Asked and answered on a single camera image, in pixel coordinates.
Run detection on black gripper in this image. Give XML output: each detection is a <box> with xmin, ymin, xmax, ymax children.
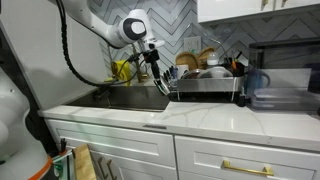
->
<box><xmin>142</xmin><ymin>48</ymin><xmax>172</xmax><ymax>96</ymax></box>

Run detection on shiny metal cup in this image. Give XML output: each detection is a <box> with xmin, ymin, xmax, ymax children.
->
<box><xmin>158</xmin><ymin>78</ymin><xmax>170</xmax><ymax>96</ymax></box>

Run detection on stainless steel dish rack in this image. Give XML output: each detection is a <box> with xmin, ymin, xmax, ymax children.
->
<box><xmin>160</xmin><ymin>65</ymin><xmax>247</xmax><ymax>103</ymax></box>

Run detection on white mug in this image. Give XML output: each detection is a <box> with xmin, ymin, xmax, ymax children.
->
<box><xmin>175</xmin><ymin>64</ymin><xmax>190</xmax><ymax>79</ymax></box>

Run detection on gold spring faucet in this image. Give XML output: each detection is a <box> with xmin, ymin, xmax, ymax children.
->
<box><xmin>131</xmin><ymin>43</ymin><xmax>150</xmax><ymax>84</ymax></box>

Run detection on stainless steel sink basin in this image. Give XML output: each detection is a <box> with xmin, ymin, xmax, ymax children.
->
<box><xmin>66</xmin><ymin>84</ymin><xmax>171</xmax><ymax>113</ymax></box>

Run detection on round wooden plate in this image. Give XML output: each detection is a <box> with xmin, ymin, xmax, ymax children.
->
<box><xmin>175</xmin><ymin>51</ymin><xmax>200</xmax><ymax>71</ymax></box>

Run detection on yellow rubber gloves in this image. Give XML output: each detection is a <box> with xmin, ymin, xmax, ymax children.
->
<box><xmin>110</xmin><ymin>59</ymin><xmax>133</xmax><ymax>87</ymax></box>

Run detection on wooden cutting board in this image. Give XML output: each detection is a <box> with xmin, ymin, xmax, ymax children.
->
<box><xmin>197</xmin><ymin>46</ymin><xmax>216</xmax><ymax>70</ymax></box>

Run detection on clear baby bottle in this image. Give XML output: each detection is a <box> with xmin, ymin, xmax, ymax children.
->
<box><xmin>206</xmin><ymin>51</ymin><xmax>220</xmax><ymax>67</ymax></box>

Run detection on white bowl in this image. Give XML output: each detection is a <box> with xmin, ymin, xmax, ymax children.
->
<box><xmin>204</xmin><ymin>65</ymin><xmax>234</xmax><ymax>79</ymax></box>

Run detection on black utensil caddy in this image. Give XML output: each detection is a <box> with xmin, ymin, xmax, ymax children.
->
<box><xmin>222</xmin><ymin>49</ymin><xmax>246</xmax><ymax>78</ymax></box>

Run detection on white lower cabinet door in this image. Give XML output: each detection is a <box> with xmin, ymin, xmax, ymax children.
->
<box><xmin>84</xmin><ymin>149</ymin><xmax>178</xmax><ymax>180</ymax></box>

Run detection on clear plastic pitcher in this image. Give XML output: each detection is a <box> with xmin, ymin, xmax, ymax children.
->
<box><xmin>246</xmin><ymin>48</ymin><xmax>272</xmax><ymax>99</ymax></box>

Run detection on white upper cabinet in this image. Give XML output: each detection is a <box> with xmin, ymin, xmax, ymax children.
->
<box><xmin>196</xmin><ymin>0</ymin><xmax>320</xmax><ymax>24</ymax></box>

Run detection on light wooden board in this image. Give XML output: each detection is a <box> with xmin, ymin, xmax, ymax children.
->
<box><xmin>72</xmin><ymin>143</ymin><xmax>98</xmax><ymax>180</ymax></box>

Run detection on small black clamp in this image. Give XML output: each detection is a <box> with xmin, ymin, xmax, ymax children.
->
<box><xmin>59</xmin><ymin>137</ymin><xmax>68</xmax><ymax>154</ymax></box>

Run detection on clear glass panel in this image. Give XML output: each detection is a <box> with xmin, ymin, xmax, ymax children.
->
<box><xmin>51</xmin><ymin>149</ymin><xmax>76</xmax><ymax>180</ymax></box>

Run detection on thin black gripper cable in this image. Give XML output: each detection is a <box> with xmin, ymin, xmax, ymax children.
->
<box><xmin>113</xmin><ymin>57</ymin><xmax>148</xmax><ymax>86</ymax></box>

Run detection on white wall outlet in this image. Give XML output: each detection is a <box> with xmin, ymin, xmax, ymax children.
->
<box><xmin>183</xmin><ymin>35</ymin><xmax>202</xmax><ymax>54</ymax></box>

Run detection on white drawer without handle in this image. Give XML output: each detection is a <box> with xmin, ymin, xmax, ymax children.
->
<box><xmin>44</xmin><ymin>118</ymin><xmax>177</xmax><ymax>168</ymax></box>

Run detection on white drawer with handle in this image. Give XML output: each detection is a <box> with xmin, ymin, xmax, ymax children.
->
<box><xmin>174</xmin><ymin>134</ymin><xmax>320</xmax><ymax>180</ymax></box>

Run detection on brass cabinet door handle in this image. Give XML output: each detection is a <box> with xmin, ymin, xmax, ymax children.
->
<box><xmin>106</xmin><ymin>159</ymin><xmax>118</xmax><ymax>180</ymax></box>
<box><xmin>96</xmin><ymin>156</ymin><xmax>108</xmax><ymax>180</ymax></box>

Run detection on black corrugated cable conduit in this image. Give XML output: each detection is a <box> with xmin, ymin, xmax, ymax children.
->
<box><xmin>54</xmin><ymin>0</ymin><xmax>138</xmax><ymax>88</ymax></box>

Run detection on gold drawer handle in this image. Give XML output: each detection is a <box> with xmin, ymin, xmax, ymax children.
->
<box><xmin>222</xmin><ymin>159</ymin><xmax>275</xmax><ymax>177</ymax></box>

